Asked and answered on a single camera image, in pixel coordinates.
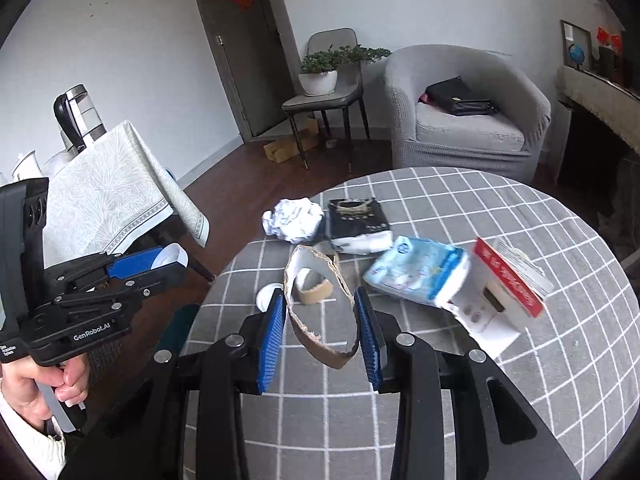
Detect framed picture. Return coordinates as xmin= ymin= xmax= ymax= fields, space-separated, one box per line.
xmin=559 ymin=20 xmax=593 ymax=73

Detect brown cardboard box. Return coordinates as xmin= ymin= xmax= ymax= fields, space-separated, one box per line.
xmin=263 ymin=117 xmax=321 ymax=165

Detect blue white tissue packet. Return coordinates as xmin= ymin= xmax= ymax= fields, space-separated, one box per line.
xmin=362 ymin=235 xmax=471 ymax=308

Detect beige lace cabinet cloth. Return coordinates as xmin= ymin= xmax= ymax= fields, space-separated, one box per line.
xmin=556 ymin=65 xmax=640 ymax=153

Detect glass electric kettle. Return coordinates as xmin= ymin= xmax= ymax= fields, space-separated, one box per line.
xmin=53 ymin=84 xmax=108 ymax=153

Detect torn cardboard ring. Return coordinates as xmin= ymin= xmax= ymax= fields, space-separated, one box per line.
xmin=283 ymin=244 xmax=362 ymax=370

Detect black handbag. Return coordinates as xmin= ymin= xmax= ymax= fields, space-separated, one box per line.
xmin=424 ymin=76 xmax=500 ymax=117

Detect potted plant white pot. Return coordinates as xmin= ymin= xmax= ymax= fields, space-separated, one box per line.
xmin=298 ymin=44 xmax=392 ymax=97

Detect pale leaf-patterned tablecloth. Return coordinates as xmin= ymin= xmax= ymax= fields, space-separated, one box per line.
xmin=42 ymin=120 xmax=211 ymax=268

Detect grey armchair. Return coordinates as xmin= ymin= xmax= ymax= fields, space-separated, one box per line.
xmin=384 ymin=44 xmax=552 ymax=183

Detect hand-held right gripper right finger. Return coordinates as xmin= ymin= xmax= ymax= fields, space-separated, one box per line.
xmin=353 ymin=287 xmax=583 ymax=480

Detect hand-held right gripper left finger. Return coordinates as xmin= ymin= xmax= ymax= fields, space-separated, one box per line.
xmin=65 ymin=292 xmax=289 ymax=480

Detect dark cabinet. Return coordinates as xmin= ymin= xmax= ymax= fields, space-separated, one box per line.
xmin=555 ymin=100 xmax=640 ymax=241

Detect small white round lid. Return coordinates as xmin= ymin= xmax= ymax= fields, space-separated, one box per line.
xmin=255 ymin=284 xmax=282 ymax=311

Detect grey dining chair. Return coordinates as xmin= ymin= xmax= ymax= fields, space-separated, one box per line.
xmin=281 ymin=28 xmax=372 ymax=172

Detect teal waste bin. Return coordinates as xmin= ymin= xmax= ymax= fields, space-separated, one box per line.
xmin=155 ymin=302 xmax=201 ymax=361

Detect small brown tape roll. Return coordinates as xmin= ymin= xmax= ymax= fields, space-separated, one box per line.
xmin=292 ymin=268 xmax=334 ymax=306

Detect person's left hand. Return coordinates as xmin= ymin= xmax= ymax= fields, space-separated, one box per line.
xmin=0 ymin=355 xmax=92 ymax=433

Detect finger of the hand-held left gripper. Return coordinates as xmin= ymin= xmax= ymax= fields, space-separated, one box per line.
xmin=45 ymin=246 xmax=169 ymax=294
xmin=51 ymin=262 xmax=190 ymax=319

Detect black snack packet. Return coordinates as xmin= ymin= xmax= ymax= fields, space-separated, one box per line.
xmin=325 ymin=197 xmax=393 ymax=255

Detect grey brown door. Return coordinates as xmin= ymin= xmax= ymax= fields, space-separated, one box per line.
xmin=189 ymin=0 xmax=296 ymax=142

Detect white pitcher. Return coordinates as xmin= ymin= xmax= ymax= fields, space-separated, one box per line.
xmin=11 ymin=150 xmax=41 ymax=182

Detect person's left forearm white sleeve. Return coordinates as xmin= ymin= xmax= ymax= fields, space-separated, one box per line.
xmin=0 ymin=395 xmax=67 ymax=478

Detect white paper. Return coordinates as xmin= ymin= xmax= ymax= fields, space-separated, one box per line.
xmin=262 ymin=198 xmax=325 ymax=244

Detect dark side table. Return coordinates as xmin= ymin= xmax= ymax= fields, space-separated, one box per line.
xmin=145 ymin=210 xmax=217 ymax=283

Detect red white cardboard box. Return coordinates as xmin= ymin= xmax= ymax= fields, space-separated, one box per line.
xmin=447 ymin=236 xmax=555 ymax=361

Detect small red flags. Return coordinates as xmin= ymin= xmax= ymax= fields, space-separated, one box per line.
xmin=595 ymin=27 xmax=623 ymax=53

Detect grey checked tablecloth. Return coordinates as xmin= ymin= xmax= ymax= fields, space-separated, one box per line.
xmin=177 ymin=166 xmax=630 ymax=480

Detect white paper cup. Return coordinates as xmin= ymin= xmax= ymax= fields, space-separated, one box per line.
xmin=152 ymin=242 xmax=189 ymax=270

